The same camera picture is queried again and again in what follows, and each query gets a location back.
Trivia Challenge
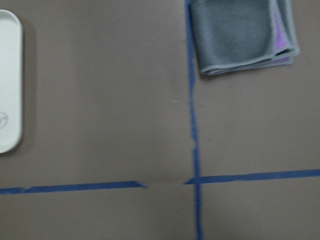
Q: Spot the grey folded cloth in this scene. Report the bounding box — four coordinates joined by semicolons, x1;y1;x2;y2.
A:
190;0;300;76

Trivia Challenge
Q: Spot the white rabbit tray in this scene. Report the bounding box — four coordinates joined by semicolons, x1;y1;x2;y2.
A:
0;9;24;154

